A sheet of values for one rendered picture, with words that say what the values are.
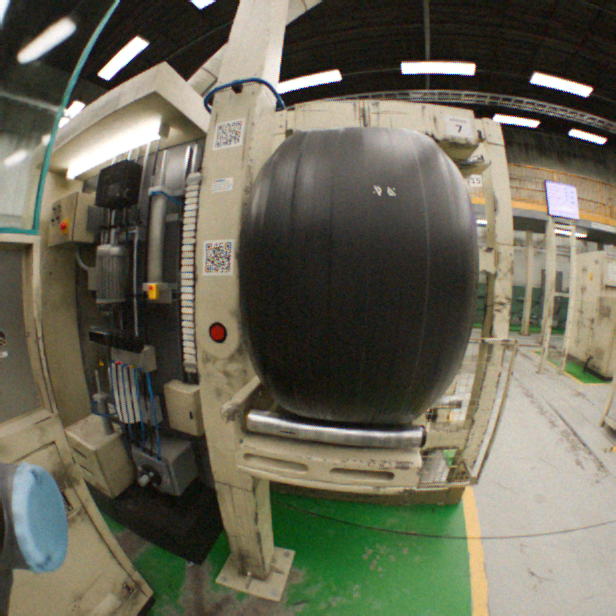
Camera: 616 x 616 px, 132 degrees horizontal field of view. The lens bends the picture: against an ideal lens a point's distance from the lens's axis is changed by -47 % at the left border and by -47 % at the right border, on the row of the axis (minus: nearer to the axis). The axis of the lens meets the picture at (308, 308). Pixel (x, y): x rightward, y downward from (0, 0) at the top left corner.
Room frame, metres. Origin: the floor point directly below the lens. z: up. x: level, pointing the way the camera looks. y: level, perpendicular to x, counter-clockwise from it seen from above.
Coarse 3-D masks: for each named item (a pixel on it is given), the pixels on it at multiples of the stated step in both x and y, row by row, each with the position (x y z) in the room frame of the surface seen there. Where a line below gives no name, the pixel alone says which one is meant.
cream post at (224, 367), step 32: (256, 0) 0.52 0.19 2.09; (288, 0) 0.62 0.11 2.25; (256, 32) 0.52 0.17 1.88; (224, 64) 0.53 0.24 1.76; (256, 64) 0.51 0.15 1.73; (224, 96) 0.53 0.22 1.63; (256, 96) 0.51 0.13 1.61; (256, 128) 0.52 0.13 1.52; (224, 160) 0.52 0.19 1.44; (256, 160) 0.54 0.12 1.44; (224, 192) 0.52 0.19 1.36; (224, 224) 0.52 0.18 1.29; (224, 288) 0.52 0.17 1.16; (224, 320) 0.52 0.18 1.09; (224, 352) 0.52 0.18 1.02; (224, 384) 0.52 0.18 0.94; (224, 448) 0.52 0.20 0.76; (224, 480) 0.53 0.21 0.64; (256, 480) 0.53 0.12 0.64; (224, 512) 0.53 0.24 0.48; (256, 512) 0.52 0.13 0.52; (256, 544) 0.51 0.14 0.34; (256, 576) 0.52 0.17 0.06
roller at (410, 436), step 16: (256, 416) 0.43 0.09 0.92; (272, 416) 0.43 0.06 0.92; (288, 416) 0.43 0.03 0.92; (272, 432) 0.42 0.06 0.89; (288, 432) 0.41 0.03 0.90; (304, 432) 0.41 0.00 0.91; (320, 432) 0.40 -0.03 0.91; (336, 432) 0.40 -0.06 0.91; (352, 432) 0.39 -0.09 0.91; (368, 432) 0.39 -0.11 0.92; (384, 432) 0.39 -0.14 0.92; (400, 432) 0.38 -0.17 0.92; (416, 432) 0.38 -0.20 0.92
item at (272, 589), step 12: (276, 552) 0.68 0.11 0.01; (288, 552) 0.67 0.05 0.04; (228, 564) 0.58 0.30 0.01; (276, 564) 0.61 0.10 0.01; (288, 564) 0.61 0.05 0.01; (228, 576) 0.52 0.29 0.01; (240, 576) 0.53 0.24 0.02; (276, 576) 0.55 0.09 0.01; (240, 588) 0.47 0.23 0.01; (252, 588) 0.48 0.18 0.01; (264, 588) 0.48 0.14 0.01; (276, 588) 0.49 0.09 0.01; (276, 600) 0.43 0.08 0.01
